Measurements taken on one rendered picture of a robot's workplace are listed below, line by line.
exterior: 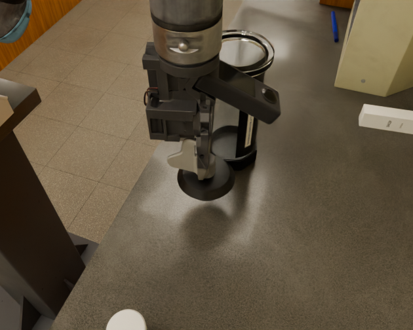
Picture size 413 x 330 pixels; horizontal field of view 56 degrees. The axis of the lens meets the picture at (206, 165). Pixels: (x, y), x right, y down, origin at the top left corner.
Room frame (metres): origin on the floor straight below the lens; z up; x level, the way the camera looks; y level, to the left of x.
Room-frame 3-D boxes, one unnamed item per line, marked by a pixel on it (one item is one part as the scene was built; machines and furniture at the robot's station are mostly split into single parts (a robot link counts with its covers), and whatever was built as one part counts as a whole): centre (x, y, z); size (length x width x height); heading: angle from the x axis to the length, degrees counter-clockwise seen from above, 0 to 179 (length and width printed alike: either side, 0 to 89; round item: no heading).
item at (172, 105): (0.38, 0.03, 1.18); 0.09 x 0.08 x 0.12; 86
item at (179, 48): (0.38, 0.02, 1.26); 0.08 x 0.08 x 0.05
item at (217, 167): (0.38, 0.00, 1.02); 0.09 x 0.09 x 0.07
